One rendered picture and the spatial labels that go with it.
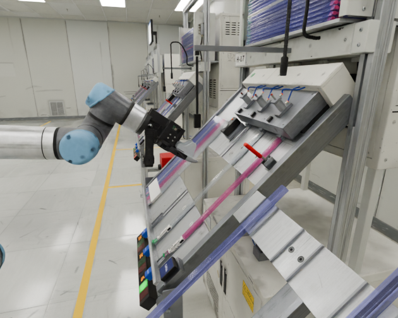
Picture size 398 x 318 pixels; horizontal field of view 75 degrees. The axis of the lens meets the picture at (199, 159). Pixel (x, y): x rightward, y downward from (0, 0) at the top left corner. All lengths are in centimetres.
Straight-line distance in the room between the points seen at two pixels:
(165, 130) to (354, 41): 52
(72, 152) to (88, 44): 892
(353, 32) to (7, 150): 82
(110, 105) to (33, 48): 910
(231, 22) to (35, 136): 178
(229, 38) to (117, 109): 155
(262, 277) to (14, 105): 958
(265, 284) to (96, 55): 897
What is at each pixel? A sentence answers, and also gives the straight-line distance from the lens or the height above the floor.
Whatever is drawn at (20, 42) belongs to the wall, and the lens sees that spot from 991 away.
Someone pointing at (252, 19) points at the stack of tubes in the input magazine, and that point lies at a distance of 117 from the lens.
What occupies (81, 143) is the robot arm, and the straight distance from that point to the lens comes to 61.
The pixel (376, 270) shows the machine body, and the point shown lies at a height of 62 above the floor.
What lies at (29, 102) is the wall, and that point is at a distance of 990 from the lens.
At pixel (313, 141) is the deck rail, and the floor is 110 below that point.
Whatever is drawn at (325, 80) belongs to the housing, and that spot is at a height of 125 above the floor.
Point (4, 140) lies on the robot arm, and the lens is 68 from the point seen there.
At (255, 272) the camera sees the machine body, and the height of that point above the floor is 62.
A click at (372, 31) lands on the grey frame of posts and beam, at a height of 136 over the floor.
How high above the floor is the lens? 125
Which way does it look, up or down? 17 degrees down
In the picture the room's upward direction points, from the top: straight up
